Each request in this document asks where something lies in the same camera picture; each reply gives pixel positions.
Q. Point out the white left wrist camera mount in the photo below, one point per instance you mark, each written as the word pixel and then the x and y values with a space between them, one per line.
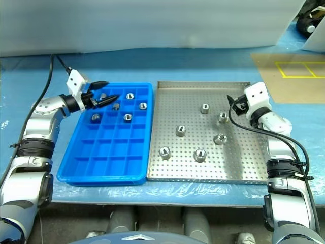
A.
pixel 75 81

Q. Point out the grey rounded leg shape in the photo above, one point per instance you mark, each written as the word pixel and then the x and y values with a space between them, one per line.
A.
pixel 196 223
pixel 122 219

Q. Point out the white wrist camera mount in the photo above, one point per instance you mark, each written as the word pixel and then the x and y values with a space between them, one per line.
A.
pixel 257 96
pixel 75 81

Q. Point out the blue plastic table cover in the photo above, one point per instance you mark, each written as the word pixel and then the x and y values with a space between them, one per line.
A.
pixel 203 68

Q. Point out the blue-grey torso shell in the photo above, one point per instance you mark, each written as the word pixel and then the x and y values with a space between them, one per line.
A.
pixel 132 239

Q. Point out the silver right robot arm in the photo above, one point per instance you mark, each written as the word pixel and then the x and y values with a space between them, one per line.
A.
pixel 287 203

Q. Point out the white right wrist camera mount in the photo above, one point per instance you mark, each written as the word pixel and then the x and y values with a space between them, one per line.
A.
pixel 257 96

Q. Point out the white slanted panel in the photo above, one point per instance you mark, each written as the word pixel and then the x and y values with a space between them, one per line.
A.
pixel 316 38

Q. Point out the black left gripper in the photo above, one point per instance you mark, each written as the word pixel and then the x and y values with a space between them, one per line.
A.
pixel 88 100

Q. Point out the black wheeled machine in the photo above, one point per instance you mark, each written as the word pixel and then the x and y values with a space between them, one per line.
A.
pixel 303 24

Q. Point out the white shoe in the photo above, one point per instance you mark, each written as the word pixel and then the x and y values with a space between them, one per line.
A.
pixel 95 233
pixel 245 238

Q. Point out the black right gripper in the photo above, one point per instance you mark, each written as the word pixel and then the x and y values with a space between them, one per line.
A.
pixel 241 105

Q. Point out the brown cardboard sheet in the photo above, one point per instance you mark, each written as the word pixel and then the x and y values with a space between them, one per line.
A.
pixel 292 89

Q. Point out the blue compartment tray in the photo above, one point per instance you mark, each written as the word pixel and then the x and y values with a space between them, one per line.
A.
pixel 106 157

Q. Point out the perforated metal tray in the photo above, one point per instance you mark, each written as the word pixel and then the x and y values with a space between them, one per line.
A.
pixel 228 162

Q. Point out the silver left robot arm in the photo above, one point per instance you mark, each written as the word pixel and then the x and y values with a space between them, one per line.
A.
pixel 38 127

